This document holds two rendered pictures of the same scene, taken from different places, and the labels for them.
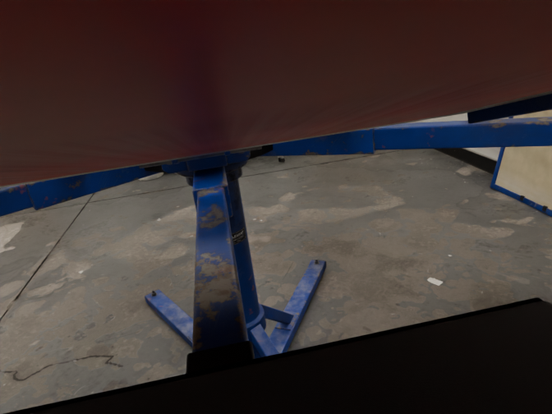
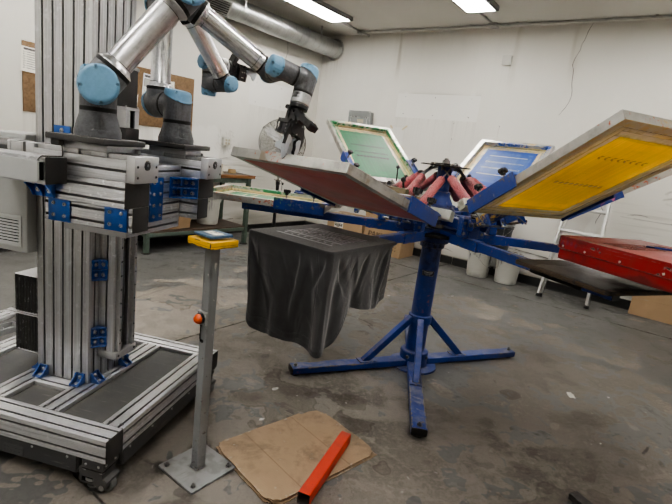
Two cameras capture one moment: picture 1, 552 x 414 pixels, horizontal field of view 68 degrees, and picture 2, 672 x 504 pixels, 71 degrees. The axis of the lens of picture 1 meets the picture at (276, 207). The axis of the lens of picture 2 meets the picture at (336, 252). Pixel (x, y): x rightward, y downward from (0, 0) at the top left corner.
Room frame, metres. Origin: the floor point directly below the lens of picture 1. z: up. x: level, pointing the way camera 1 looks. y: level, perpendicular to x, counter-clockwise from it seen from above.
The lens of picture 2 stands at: (-1.49, -1.37, 1.31)
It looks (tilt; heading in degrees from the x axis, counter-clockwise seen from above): 12 degrees down; 42
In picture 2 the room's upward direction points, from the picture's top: 7 degrees clockwise
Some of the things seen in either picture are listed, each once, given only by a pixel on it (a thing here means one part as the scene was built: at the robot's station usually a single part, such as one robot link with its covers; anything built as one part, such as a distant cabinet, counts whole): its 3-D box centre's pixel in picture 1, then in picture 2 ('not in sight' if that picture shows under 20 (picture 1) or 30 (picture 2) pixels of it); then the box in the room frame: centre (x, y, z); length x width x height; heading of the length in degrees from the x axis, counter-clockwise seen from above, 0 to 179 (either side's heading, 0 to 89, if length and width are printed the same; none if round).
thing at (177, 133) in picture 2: not in sight; (176, 131); (-0.43, 0.64, 1.31); 0.15 x 0.15 x 0.10
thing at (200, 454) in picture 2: not in sight; (205, 358); (-0.56, 0.08, 0.48); 0.22 x 0.22 x 0.96; 7
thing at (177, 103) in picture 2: not in sight; (176, 104); (-0.43, 0.65, 1.42); 0.13 x 0.12 x 0.14; 97
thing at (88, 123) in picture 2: not in sight; (98, 122); (-0.85, 0.38, 1.31); 0.15 x 0.15 x 0.10
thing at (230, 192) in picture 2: not in sight; (295, 187); (0.52, 0.88, 1.05); 1.08 x 0.61 x 0.23; 127
